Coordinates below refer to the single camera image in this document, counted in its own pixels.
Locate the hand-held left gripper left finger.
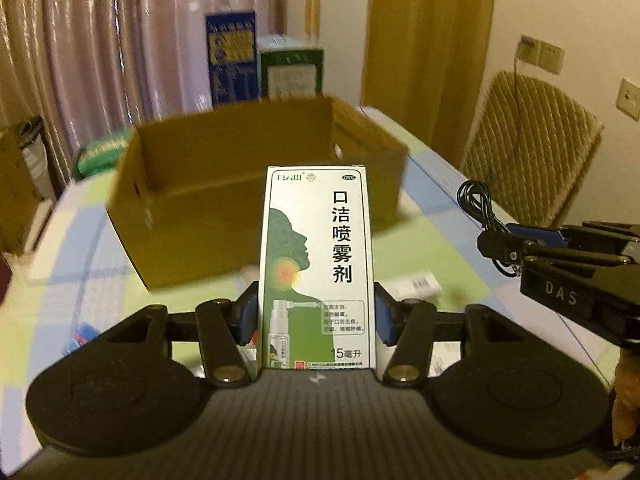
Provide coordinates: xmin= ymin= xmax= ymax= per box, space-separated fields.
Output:
xmin=102 ymin=287 xmax=261 ymax=387

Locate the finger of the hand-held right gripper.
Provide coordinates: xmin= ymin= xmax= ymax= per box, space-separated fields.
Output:
xmin=477 ymin=221 xmax=640 ymax=273
xmin=520 ymin=254 xmax=640 ymax=346

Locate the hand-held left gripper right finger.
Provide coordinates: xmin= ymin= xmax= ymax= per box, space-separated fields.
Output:
xmin=374 ymin=282 xmax=521 ymax=383

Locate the black cable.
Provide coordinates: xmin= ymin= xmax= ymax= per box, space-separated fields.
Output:
xmin=457 ymin=180 xmax=525 ymax=277

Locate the white green medicine box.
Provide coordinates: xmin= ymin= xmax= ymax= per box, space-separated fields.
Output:
xmin=256 ymin=164 xmax=377 ymax=372

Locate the brown cardboard box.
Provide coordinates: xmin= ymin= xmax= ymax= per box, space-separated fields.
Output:
xmin=109 ymin=94 xmax=412 ymax=291

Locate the plaid cloth covered desktop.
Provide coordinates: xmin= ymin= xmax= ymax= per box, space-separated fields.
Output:
xmin=0 ymin=105 xmax=623 ymax=411

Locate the person's right hand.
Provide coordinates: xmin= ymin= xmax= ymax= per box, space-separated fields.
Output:
xmin=612 ymin=347 xmax=640 ymax=446

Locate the small white box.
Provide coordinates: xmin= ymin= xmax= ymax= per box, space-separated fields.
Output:
xmin=389 ymin=271 xmax=445 ymax=307

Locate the quilted beige chair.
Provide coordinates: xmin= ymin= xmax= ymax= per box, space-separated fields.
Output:
xmin=460 ymin=70 xmax=606 ymax=228

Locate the blue red packet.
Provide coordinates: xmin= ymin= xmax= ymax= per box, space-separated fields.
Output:
xmin=61 ymin=322 xmax=102 ymax=357

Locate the green packet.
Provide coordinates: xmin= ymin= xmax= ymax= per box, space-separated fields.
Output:
xmin=74 ymin=127 xmax=138 ymax=182

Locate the green white carton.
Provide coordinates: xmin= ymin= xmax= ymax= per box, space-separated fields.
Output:
xmin=256 ymin=34 xmax=326 ymax=101

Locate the blue printed carton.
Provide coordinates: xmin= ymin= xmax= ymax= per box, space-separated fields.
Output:
xmin=204 ymin=9 xmax=262 ymax=108

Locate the pale pleated curtain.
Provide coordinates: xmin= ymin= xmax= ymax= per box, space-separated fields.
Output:
xmin=0 ymin=0 xmax=373 ymax=161

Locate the hanging wooden ornament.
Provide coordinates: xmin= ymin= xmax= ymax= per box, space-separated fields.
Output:
xmin=305 ymin=0 xmax=323 ymax=43

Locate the white wall socket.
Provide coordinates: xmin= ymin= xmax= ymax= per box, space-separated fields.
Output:
xmin=616 ymin=77 xmax=640 ymax=121

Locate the wall socket with plug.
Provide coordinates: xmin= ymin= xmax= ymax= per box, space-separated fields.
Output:
xmin=517 ymin=34 xmax=566 ymax=76

